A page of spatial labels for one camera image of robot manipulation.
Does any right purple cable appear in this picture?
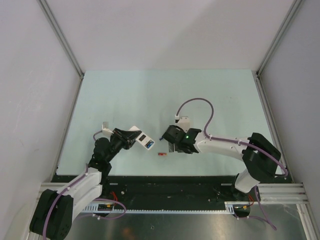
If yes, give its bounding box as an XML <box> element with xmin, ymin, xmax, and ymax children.
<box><xmin>174</xmin><ymin>97</ymin><xmax>289</xmax><ymax>231</ymax></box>

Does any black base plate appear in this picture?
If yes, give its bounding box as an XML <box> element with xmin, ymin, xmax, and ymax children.
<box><xmin>93</xmin><ymin>176</ymin><xmax>264</xmax><ymax>210</ymax></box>

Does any white remote control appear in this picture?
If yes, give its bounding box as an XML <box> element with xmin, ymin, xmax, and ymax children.
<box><xmin>129</xmin><ymin>126</ymin><xmax>155</xmax><ymax>151</ymax></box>

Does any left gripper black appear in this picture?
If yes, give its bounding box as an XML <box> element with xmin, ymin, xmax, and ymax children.
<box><xmin>105</xmin><ymin>127</ymin><xmax>141</xmax><ymax>162</ymax></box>

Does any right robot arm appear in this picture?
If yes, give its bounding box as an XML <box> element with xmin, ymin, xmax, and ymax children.
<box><xmin>162</xmin><ymin>125</ymin><xmax>281</xmax><ymax>201</ymax></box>

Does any purple cable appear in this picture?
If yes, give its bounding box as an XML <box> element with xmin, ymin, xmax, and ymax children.
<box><xmin>174</xmin><ymin>97</ymin><xmax>289</xmax><ymax>231</ymax></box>
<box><xmin>42</xmin><ymin>129</ymin><xmax>126</xmax><ymax>238</ymax></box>

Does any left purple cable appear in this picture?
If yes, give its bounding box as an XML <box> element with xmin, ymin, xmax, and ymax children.
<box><xmin>42</xmin><ymin>129</ymin><xmax>126</xmax><ymax>238</ymax></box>

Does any left aluminium frame post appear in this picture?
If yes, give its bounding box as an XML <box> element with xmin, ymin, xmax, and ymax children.
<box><xmin>36</xmin><ymin>0</ymin><xmax>85</xmax><ymax>78</ymax></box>

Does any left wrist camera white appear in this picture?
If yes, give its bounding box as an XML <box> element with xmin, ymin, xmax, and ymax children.
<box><xmin>101</xmin><ymin>121</ymin><xmax>113</xmax><ymax>137</ymax></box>

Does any grey slotted cable duct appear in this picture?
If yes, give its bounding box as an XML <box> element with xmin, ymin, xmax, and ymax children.
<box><xmin>80</xmin><ymin>201</ymin><xmax>250</xmax><ymax>215</ymax></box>

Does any aluminium frame post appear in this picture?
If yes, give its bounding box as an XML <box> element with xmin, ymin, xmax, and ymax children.
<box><xmin>36</xmin><ymin>0</ymin><xmax>85</xmax><ymax>78</ymax></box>
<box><xmin>255</xmin><ymin>0</ymin><xmax>304</xmax><ymax>76</ymax></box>

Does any right aluminium frame post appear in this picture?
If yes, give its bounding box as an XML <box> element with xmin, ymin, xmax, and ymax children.
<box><xmin>255</xmin><ymin>0</ymin><xmax>304</xmax><ymax>76</ymax></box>

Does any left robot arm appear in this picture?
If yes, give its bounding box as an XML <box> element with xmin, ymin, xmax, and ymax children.
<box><xmin>29</xmin><ymin>126</ymin><xmax>146</xmax><ymax>240</ymax></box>

